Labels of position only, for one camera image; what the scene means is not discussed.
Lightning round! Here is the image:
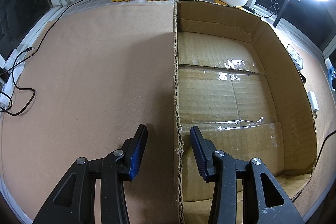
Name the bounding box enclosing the brown cardboard box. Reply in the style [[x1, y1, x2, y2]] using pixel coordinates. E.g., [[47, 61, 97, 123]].
[[174, 0, 317, 223]]

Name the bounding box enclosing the black cylindrical stick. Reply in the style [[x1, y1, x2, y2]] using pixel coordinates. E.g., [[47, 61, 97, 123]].
[[299, 72, 306, 84]]

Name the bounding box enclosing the white wall charger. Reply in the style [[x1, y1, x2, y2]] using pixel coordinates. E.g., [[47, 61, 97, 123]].
[[307, 91, 319, 119]]

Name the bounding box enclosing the patterned white lighter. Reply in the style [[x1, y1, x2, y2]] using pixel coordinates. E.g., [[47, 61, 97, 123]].
[[286, 44, 303, 71]]

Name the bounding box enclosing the black cable on floor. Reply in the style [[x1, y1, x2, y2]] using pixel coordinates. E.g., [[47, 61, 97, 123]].
[[0, 0, 116, 117]]

